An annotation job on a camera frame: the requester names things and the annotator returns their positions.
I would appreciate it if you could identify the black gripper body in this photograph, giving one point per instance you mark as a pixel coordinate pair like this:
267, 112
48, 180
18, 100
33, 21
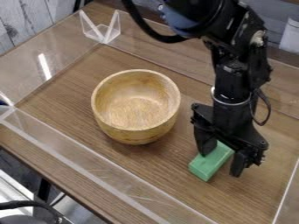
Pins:
230, 119

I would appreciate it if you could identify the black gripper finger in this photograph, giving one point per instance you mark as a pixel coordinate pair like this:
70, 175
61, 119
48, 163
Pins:
238, 163
204, 139

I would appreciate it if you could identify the green rectangular block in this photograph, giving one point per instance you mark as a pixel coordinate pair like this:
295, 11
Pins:
202, 167

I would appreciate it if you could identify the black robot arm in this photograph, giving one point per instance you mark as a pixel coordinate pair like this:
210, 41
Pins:
233, 34

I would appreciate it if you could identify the light wooden bowl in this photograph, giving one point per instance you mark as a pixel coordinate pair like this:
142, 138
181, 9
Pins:
134, 105

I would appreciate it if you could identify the white cylindrical container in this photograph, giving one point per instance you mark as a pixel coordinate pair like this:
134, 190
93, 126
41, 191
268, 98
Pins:
289, 39

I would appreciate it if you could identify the black table leg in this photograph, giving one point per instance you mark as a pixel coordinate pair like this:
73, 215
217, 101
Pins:
44, 190

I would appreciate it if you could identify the clear acrylic tray enclosure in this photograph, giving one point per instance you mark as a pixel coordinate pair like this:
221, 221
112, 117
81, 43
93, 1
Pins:
124, 182

